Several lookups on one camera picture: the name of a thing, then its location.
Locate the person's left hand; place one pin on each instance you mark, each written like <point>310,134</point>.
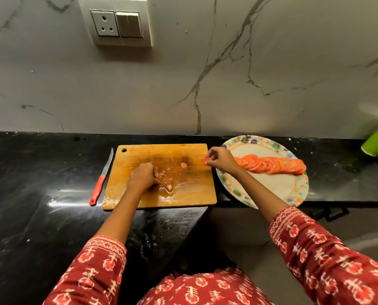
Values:
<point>143,177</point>

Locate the person's right hand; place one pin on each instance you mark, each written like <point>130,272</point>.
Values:
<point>222,160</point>

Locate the row of tomato slices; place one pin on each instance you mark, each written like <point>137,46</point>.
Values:
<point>271,165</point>

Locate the floral rimmed plate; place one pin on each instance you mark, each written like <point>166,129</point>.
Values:
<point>281,184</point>

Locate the person's right forearm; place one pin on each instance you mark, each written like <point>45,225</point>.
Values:
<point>259,196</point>

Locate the person's left forearm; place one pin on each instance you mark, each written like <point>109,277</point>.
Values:
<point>120,215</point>

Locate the wooden cutting board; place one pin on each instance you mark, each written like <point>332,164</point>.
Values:
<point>192,193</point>

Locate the brown lower cabinet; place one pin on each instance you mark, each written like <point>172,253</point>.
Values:
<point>240,225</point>

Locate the red patterned left sleeve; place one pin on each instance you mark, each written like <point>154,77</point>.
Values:
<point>87,273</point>

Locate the red patterned sleeve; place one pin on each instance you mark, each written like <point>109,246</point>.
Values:
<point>329,260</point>
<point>87,273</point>

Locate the red patterned tunic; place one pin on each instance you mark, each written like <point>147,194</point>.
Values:
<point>208,289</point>

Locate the red patterned right sleeve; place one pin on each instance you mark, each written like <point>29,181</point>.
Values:
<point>329,260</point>

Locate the wall socket and switch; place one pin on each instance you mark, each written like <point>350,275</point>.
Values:
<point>104,23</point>

